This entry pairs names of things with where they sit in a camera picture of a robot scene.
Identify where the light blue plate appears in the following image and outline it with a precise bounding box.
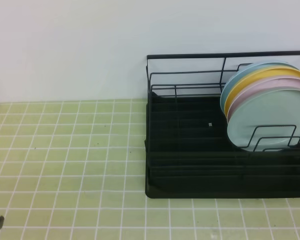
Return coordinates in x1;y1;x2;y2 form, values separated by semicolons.
220;60;298;113

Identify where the pink plate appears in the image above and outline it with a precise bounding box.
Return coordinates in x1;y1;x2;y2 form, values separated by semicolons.
226;75;300;122

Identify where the black wire dish rack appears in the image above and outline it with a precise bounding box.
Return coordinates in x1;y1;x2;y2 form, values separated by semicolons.
145;50;300;181

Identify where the yellow plate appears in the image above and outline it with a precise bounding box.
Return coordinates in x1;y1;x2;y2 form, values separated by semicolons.
223;65;300;116

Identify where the green checkered tablecloth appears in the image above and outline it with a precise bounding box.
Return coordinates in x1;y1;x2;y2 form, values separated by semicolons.
0;99;300;240

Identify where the light green plate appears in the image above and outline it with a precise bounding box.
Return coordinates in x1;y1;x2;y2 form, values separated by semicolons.
227;87;300;152

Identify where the black drip tray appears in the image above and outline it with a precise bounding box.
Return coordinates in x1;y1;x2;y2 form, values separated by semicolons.
144;93;300;199

